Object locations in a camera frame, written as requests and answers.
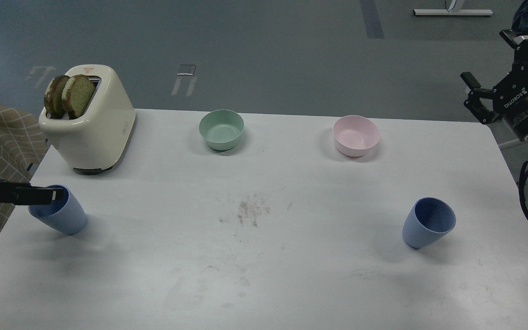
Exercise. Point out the cream toaster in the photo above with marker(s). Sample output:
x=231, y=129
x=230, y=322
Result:
x=96, y=140

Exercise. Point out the toast slice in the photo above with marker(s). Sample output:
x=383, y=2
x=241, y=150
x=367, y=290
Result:
x=52, y=97
x=76, y=95

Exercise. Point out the toast slice back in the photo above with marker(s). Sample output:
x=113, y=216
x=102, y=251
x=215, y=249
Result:
x=52, y=97

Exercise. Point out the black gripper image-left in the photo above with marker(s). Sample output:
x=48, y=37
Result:
x=19, y=193

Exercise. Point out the pink bowl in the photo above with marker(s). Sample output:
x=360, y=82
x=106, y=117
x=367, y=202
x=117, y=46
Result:
x=355, y=135

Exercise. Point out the blue cup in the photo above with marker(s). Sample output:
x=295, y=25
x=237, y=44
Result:
x=428, y=221
x=65, y=215

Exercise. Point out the green bowl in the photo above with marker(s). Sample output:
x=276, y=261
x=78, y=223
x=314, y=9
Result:
x=222, y=130

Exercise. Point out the white table leg base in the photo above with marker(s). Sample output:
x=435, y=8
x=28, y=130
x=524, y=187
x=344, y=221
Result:
x=455, y=9

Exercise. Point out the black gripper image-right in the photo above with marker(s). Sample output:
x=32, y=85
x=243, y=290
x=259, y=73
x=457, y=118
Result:
x=507, y=101

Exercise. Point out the toast slice front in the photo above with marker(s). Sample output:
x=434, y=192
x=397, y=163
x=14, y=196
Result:
x=76, y=95

